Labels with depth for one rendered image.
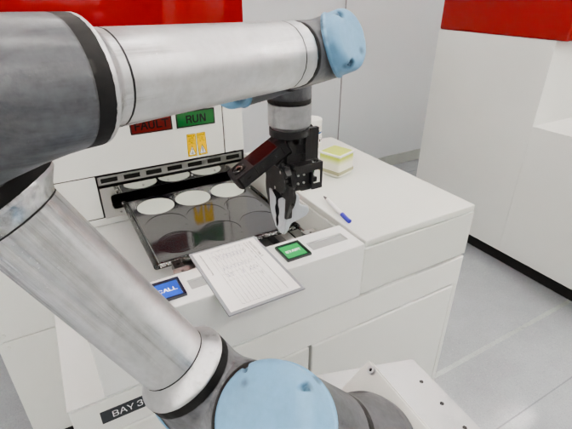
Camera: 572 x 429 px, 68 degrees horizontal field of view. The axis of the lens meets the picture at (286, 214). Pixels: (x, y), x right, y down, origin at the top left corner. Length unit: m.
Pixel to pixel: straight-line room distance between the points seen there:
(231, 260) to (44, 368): 0.92
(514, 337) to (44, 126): 2.19
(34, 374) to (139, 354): 1.15
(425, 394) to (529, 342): 1.52
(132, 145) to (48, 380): 0.82
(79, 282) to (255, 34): 0.29
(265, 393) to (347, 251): 0.48
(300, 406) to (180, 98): 0.31
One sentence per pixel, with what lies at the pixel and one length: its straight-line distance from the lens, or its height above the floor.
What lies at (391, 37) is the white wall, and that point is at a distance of 3.67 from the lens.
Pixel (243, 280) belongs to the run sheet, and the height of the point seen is 0.96.
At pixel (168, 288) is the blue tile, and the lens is 0.80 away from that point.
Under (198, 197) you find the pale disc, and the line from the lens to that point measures 1.26.
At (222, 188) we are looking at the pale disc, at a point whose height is 0.90.
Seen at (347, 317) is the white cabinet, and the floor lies 0.77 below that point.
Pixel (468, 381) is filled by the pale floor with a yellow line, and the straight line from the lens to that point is 2.03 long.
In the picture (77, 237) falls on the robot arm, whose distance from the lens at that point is 0.44.
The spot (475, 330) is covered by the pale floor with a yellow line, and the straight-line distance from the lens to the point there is 2.28.
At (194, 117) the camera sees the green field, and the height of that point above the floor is 1.10.
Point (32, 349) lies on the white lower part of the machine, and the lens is 1.57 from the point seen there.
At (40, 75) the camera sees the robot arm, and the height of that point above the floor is 1.39.
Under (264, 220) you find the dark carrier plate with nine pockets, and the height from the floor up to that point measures 0.90.
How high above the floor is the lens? 1.44
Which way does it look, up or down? 28 degrees down
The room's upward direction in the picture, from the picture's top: straight up
